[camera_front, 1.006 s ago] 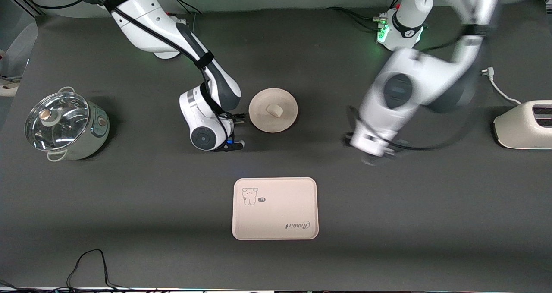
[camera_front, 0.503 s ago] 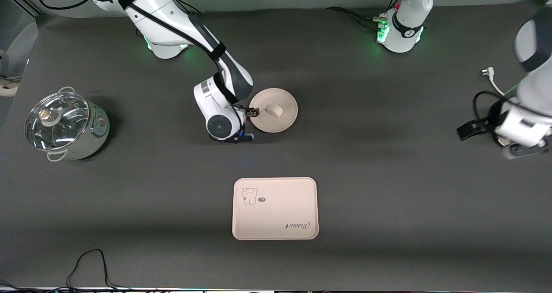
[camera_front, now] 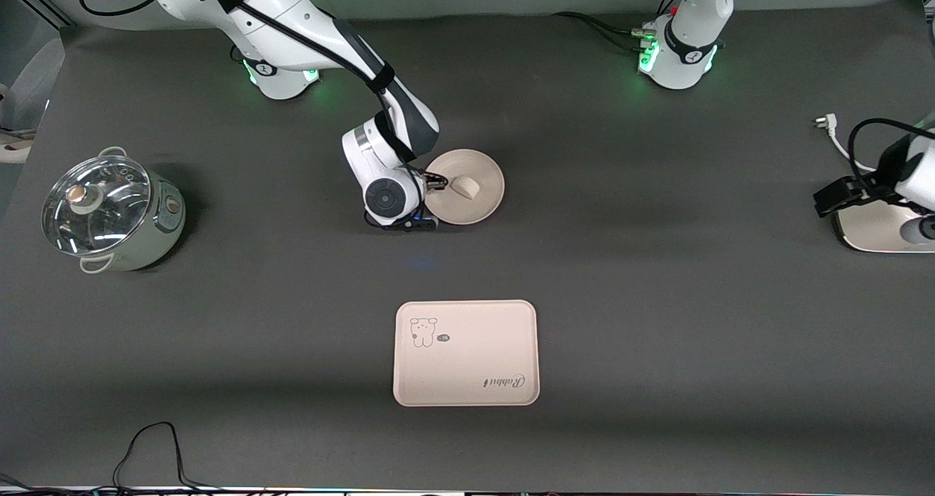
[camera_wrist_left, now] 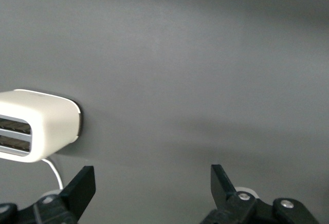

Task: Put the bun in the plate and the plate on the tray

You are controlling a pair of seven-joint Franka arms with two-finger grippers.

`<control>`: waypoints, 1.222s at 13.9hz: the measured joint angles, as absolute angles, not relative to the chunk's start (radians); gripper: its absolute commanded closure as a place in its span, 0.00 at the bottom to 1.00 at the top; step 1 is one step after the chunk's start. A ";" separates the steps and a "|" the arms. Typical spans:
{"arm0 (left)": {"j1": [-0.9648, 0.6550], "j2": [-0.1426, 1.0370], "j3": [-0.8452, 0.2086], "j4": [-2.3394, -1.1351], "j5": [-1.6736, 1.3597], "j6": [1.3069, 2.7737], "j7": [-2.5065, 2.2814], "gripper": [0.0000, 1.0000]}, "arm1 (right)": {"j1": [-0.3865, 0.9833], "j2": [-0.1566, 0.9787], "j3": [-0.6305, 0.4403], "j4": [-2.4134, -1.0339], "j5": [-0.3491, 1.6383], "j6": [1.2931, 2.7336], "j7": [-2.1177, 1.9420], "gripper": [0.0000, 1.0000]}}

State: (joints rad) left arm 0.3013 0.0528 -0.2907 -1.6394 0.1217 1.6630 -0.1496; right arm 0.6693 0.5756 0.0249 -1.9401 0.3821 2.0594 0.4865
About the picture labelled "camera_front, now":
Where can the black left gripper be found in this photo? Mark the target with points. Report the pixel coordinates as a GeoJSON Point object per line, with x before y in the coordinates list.
{"type": "Point", "coordinates": [860, 190]}

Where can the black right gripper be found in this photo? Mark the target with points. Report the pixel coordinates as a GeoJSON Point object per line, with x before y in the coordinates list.
{"type": "Point", "coordinates": [432, 182]}

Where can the small white bun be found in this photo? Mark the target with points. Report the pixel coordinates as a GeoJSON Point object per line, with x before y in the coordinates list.
{"type": "Point", "coordinates": [464, 187]}

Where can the round cream plate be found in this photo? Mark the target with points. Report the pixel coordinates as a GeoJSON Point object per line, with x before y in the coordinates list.
{"type": "Point", "coordinates": [478, 167]}

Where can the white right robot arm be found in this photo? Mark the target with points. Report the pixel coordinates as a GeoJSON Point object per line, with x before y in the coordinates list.
{"type": "Point", "coordinates": [307, 32]}

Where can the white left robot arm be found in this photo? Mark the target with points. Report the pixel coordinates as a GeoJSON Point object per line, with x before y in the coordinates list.
{"type": "Point", "coordinates": [683, 58]}

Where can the cream rectangular rabbit tray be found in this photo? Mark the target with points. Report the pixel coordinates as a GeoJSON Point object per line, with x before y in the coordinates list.
{"type": "Point", "coordinates": [467, 361]}

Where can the white toaster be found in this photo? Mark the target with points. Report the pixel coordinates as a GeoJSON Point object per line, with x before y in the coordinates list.
{"type": "Point", "coordinates": [873, 231]}

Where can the pale green electric pot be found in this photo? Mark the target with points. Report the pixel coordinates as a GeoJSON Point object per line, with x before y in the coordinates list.
{"type": "Point", "coordinates": [164, 222]}

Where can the glass pot lid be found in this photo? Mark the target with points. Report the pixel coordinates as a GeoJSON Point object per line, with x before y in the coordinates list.
{"type": "Point", "coordinates": [95, 207]}

